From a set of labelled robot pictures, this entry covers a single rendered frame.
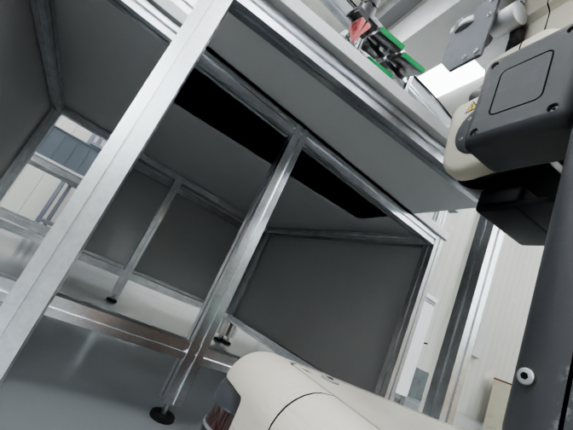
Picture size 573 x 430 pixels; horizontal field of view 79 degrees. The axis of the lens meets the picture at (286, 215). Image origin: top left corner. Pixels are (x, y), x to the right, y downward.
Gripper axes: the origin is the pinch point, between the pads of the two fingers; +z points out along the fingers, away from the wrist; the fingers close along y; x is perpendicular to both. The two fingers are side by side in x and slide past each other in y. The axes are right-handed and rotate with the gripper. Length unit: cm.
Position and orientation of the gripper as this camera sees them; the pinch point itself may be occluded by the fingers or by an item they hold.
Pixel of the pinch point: (352, 40)
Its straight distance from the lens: 132.7
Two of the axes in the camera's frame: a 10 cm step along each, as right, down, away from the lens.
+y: -7.5, -4.7, -4.6
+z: -4.1, 8.8, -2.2
